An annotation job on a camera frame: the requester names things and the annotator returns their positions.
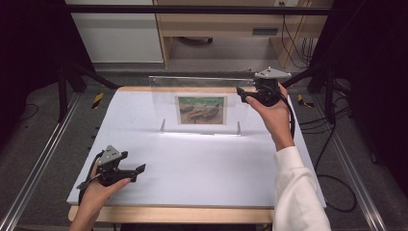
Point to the black object under desk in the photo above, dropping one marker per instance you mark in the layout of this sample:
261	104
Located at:
197	40

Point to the yellow clamp right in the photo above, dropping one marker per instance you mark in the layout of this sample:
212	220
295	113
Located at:
301	101

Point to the white table cover board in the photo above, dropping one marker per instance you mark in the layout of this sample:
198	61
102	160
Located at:
192	166

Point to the wooden table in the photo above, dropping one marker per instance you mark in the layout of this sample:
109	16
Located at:
179	215

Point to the dark curtain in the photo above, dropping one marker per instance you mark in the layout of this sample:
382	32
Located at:
375	80
29	48

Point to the yellow clamp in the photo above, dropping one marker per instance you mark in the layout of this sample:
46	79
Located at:
301	101
97	100

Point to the black horizontal frame bar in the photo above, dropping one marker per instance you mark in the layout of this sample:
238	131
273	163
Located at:
192	10

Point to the black metal stand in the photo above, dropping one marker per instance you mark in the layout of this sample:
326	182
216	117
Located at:
62	93
329	96

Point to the person's left hand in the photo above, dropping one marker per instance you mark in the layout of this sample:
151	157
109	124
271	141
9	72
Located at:
96	199

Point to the picture card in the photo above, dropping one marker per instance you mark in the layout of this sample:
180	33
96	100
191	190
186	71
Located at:
201	110

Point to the aluminium floor rail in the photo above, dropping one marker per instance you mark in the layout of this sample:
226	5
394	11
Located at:
352	170
41	157

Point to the person's right hand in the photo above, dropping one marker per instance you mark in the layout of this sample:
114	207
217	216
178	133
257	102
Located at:
277	122

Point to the light wooden desk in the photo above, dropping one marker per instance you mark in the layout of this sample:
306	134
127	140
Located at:
218	24

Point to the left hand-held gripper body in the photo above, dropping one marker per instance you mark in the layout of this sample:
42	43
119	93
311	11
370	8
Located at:
110	173

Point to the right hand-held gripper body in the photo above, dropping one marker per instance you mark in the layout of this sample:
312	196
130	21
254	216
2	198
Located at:
268	93

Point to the clear acrylic photo frame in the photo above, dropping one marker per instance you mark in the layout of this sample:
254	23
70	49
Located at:
163	106

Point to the yellow clamp left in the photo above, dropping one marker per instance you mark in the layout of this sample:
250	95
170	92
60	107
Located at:
97	100

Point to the white cabinet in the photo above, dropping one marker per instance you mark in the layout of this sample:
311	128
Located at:
118	38

